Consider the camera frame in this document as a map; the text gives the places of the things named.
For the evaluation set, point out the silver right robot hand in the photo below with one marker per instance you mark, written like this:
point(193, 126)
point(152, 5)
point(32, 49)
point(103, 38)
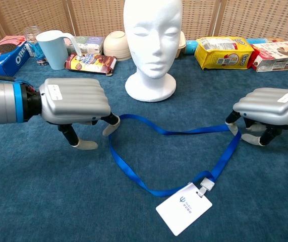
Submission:
point(267, 106)

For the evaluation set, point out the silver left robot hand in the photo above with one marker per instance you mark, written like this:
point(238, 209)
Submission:
point(75, 100)

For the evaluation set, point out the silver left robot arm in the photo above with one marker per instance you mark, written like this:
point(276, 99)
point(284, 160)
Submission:
point(2, 103)

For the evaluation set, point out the brown Hello Panda box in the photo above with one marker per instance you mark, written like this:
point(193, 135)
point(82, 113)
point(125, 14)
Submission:
point(93, 63)

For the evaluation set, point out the red white pie box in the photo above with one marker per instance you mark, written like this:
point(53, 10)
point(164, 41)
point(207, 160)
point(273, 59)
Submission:
point(277, 60)

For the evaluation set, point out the light blue plastic pitcher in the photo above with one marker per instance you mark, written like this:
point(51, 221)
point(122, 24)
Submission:
point(53, 50)

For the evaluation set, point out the pastel smiley multipack box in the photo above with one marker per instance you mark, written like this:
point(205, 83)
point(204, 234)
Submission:
point(90, 44)

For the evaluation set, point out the small cup yellow red lid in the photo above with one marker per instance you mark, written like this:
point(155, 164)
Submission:
point(275, 40)

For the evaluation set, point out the beige bowl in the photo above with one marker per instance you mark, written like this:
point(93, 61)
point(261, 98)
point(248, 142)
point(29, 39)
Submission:
point(114, 45)

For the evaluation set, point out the yellow Lipo snack bag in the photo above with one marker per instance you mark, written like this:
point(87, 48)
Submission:
point(222, 53)

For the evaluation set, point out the blue table cloth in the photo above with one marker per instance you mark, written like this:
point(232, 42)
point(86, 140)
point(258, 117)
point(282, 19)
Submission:
point(58, 176)

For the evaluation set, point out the blue Oreo cookie box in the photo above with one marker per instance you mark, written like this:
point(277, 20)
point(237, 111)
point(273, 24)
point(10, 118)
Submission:
point(2, 63)

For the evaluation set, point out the woven rattan folding screen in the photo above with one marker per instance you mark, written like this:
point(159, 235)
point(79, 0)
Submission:
point(259, 17)

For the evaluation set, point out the white foam mannequin head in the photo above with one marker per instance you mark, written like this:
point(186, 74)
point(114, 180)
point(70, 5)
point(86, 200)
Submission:
point(153, 37)

